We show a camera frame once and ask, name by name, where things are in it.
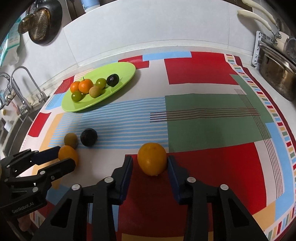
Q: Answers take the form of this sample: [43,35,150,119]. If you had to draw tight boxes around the orange tangerine with stem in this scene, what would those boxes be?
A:
[79,77,94,94]

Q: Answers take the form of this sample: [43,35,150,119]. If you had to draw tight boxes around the dark purple plum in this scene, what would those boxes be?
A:
[80,128,98,147]
[106,74,120,88]

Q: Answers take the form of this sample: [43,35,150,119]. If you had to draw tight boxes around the person's left hand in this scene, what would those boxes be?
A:
[18,217,31,232]

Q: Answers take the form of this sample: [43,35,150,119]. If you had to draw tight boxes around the green plate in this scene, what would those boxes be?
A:
[61,62,136,113]

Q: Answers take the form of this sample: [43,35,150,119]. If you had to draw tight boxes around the white dish rack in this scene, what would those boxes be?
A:
[252,31,266,68]

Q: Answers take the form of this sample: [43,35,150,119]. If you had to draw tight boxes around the tall chrome faucet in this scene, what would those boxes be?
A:
[0,72,31,114]

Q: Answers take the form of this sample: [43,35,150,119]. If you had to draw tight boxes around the thin gooseneck faucet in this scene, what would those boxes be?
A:
[10,66,49,103]

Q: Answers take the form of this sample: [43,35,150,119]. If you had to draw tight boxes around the colourful patterned tablecloth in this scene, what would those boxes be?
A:
[20,51,296,241]

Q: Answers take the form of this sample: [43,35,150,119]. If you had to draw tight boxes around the green and white box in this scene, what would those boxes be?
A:
[0,29,20,54]

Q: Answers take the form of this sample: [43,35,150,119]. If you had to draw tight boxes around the black frying pan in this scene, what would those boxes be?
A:
[27,0,63,45]

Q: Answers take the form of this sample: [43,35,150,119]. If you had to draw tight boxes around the yellowish plum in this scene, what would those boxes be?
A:
[64,133,78,149]
[89,85,102,98]

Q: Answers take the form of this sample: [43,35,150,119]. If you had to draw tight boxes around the small brass pot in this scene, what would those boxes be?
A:
[17,13,35,35]

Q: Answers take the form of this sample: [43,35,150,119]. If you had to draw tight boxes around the stainless steel sink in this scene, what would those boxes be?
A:
[0,109,40,158]

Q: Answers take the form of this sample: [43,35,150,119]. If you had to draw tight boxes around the brass strainer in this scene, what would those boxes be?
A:
[29,7,51,40]

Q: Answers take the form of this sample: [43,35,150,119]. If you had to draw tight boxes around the yellow-orange orange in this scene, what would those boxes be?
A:
[137,142,167,176]
[58,145,79,167]

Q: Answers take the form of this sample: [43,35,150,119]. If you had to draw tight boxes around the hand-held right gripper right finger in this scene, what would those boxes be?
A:
[167,155,270,241]

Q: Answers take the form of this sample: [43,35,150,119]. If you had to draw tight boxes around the black wire basket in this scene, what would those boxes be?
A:
[0,85,16,109]

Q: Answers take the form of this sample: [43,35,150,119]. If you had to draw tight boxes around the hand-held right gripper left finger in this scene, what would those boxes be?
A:
[31,155,134,241]

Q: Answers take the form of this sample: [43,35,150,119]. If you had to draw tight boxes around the stainless steel pot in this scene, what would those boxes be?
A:
[258,44,296,101]

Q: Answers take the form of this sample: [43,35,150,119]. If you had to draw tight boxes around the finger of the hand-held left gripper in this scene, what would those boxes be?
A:
[5,158,76,189]
[0,146,61,171]

